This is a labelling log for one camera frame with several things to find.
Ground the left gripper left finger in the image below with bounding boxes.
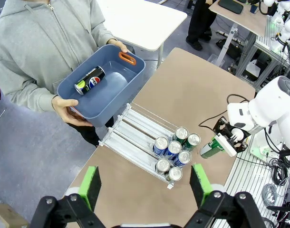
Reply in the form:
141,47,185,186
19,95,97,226
29,165,105,228

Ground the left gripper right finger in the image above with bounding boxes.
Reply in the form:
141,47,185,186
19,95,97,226
183,163,267,228

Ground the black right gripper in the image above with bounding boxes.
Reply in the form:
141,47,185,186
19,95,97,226
210,116,252,153

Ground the green soda can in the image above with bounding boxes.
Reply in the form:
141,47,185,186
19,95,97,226
173,126,189,144
199,140,225,159
183,133,201,152

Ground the blue Pocari Sweat can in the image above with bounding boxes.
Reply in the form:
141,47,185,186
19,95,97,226
153,136,170,156
173,150,193,168
164,140,183,160

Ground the blue plastic bin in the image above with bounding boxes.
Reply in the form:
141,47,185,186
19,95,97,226
57,44,146,128

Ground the black Pepsi can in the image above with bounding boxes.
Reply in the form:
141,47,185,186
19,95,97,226
165,166,184,182
155,158,171,174
74,66,106,96

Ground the person's left forearm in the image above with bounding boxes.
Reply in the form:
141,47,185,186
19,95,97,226
87,19,117,46

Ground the person's right forearm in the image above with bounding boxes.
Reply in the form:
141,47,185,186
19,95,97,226
0,78,58,112

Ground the person's right hand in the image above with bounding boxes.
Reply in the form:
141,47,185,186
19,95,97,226
51,95,94,127

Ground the person's left hand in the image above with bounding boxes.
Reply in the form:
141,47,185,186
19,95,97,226
106,38,129,54

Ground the slatted metal mounting plate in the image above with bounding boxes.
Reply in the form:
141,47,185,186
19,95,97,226
210,135,290,228

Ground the small clear container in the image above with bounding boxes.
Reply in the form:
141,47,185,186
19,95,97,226
207,54,226,69

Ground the large cardboard box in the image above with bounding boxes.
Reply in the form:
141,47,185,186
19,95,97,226
0,202,29,228

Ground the white power strip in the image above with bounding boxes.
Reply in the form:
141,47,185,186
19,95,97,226
215,30,242,45

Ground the person in black trousers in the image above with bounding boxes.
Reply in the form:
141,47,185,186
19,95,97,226
185,0,217,51

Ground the brown topped table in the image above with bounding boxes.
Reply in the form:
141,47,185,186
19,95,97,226
208,0,271,69

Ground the black pad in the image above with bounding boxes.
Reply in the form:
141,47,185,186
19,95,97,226
217,0,244,15

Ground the white table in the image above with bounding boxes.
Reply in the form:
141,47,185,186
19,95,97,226
96,0,188,69

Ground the person in grey hoodie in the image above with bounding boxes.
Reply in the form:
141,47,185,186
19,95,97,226
0,0,118,148

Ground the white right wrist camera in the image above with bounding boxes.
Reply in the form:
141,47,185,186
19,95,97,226
214,128,245,157

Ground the black cable bundle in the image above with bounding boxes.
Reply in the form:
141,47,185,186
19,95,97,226
261,149,290,214

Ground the white wire can dispenser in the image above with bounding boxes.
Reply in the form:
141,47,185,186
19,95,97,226
98,102,199,190

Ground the aluminium profile frame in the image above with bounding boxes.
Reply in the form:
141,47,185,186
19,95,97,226
234,14,290,92

